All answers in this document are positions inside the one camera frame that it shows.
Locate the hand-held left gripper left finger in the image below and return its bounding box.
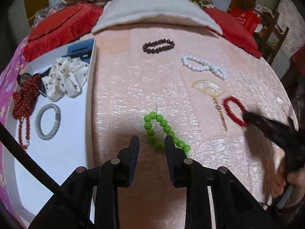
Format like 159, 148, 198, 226
29, 135, 140, 229

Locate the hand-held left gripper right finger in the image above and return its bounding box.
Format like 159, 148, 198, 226
165, 136, 279, 229

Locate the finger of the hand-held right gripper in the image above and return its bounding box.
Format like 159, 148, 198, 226
242, 113, 298, 148

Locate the green bead bracelet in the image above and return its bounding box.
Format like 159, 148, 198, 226
143, 112, 191, 158

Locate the red bead bracelet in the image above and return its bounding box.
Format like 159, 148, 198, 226
223, 96, 248, 127

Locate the white cardboard box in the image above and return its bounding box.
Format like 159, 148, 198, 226
5, 38, 98, 222

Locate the silver braided bracelet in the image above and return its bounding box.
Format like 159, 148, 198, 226
35, 104, 61, 141

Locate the white patterned scrunchie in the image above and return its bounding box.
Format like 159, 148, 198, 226
42, 57, 90, 101

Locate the orange bead bracelet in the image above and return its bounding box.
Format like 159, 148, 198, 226
18, 117, 31, 150

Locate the blue hair claw clip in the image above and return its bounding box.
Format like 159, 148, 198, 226
67, 39, 93, 59

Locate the red polka dot scrunchie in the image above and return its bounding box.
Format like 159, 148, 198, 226
12, 74, 43, 120

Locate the striped strap wristwatch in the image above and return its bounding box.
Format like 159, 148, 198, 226
17, 70, 49, 98

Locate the person's right hand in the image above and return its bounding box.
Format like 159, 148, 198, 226
272, 157, 305, 208

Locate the gold fan tassel hairpin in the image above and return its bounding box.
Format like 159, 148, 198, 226
192, 80, 228, 131

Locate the wooden chair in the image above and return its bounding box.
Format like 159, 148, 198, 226
253, 3, 290, 65

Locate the red ruffled pillow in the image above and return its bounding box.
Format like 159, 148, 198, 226
22, 2, 104, 62
204, 8, 262, 58

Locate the red shopping bag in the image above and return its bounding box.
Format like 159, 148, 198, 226
229, 7, 260, 32

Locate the pink floral sheet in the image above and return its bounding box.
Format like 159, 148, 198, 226
0, 38, 31, 222

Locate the cream pillow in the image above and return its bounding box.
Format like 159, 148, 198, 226
91, 0, 223, 36

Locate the clear plastic bag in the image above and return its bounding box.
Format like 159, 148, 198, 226
33, 0, 79, 24

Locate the white bead bracelet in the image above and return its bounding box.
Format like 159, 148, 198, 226
181, 55, 227, 81

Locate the dark brown bead bracelet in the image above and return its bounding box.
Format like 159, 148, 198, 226
142, 40, 176, 54

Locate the black cable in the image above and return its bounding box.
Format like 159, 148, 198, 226
0, 123, 96, 229

